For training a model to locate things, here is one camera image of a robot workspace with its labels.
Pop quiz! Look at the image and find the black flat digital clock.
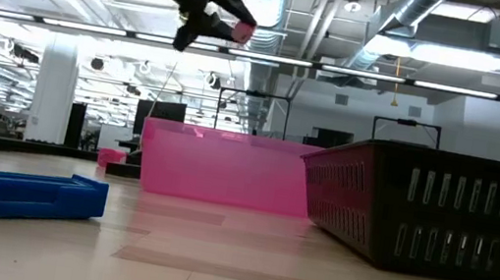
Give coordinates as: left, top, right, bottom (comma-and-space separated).
104, 159, 143, 181

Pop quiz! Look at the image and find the silver ventilation duct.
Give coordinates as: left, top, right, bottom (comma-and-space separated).
339, 0, 454, 83

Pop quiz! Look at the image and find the pink translucent plastic bin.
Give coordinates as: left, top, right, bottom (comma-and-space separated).
132, 115, 326, 220

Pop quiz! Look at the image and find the black tall cabinet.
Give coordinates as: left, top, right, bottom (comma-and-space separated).
62, 101, 88, 151

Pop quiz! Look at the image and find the black computer monitor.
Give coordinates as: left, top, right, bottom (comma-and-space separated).
132, 96, 189, 143

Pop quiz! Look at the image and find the long horizontal light bar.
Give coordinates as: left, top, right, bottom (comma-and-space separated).
0, 9, 500, 103

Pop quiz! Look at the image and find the white building pillar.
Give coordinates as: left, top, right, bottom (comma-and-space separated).
23, 35, 83, 148

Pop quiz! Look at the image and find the black metal frame stand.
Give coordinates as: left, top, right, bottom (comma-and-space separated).
370, 113, 444, 151

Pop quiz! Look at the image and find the yellow hanging cord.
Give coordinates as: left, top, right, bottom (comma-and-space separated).
387, 55, 407, 108

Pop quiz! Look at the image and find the blue digital clock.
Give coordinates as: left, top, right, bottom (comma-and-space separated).
0, 162, 112, 245

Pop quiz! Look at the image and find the black slotted plastic basket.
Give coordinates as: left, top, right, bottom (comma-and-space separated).
285, 128, 500, 280

